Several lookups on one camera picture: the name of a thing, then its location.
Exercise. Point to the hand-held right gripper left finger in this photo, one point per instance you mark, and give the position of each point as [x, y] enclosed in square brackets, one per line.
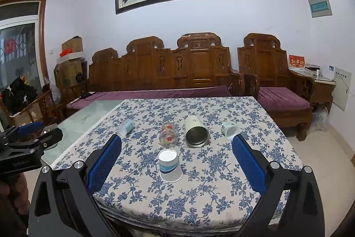
[105, 160]

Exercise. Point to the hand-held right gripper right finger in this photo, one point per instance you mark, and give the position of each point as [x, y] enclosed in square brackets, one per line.
[248, 163]

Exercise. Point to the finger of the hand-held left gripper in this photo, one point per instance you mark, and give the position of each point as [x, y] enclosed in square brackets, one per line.
[30, 128]
[51, 138]

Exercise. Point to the white green plastic cup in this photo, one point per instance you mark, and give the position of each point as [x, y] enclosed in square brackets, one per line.
[229, 130]

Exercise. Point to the clear plastic cup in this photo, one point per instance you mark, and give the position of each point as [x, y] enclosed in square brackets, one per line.
[126, 127]

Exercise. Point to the cream steel thermos cup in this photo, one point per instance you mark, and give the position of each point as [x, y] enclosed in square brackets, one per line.
[195, 128]

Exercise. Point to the white paper cup blue band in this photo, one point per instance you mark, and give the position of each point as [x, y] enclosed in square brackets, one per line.
[169, 167]

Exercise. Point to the clear glass cup red print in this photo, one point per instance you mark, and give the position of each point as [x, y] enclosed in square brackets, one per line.
[168, 135]

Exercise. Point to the person's left hand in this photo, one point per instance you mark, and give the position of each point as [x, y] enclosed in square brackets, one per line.
[16, 192]

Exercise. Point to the small wooden chair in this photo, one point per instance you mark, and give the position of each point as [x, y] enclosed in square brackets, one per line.
[44, 106]

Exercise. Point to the pile of dark clothes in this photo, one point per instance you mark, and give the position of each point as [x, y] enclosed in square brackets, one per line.
[19, 95]

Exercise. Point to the blue floral tablecloth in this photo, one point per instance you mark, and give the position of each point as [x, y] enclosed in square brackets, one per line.
[194, 187]

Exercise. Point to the small black fan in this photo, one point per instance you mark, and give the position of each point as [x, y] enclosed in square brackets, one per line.
[79, 77]

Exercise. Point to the large cardboard box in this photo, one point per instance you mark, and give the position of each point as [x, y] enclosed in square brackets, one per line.
[70, 70]

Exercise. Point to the purple armchair cushion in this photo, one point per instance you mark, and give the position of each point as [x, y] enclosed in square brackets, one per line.
[280, 99]

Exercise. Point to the orange red ornament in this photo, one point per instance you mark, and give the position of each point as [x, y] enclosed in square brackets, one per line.
[66, 53]

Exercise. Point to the purple sofa cushion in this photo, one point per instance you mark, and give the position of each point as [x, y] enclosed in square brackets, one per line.
[155, 94]

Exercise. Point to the clear plastic bag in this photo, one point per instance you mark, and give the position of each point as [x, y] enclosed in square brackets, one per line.
[319, 118]

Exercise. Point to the wooden framed glass door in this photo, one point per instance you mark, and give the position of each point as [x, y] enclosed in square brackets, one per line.
[20, 40]

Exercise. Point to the small cardboard box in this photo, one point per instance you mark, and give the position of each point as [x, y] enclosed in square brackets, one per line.
[72, 44]

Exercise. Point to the carved wooden armchair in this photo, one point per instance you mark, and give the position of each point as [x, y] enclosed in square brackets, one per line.
[277, 67]

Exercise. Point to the wooden side table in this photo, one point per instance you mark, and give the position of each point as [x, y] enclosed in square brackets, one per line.
[321, 89]

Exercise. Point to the red gift box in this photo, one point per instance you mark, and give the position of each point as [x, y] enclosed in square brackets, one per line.
[297, 62]

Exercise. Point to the carved wooden sofa bench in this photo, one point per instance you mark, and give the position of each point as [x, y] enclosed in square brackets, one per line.
[180, 67]

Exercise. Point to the white blue device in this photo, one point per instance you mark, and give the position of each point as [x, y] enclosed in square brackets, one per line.
[327, 72]

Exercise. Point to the white wall panel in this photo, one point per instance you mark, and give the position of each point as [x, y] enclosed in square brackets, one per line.
[341, 88]

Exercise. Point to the grey wall electrical box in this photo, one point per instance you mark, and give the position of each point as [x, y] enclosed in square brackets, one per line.
[320, 5]

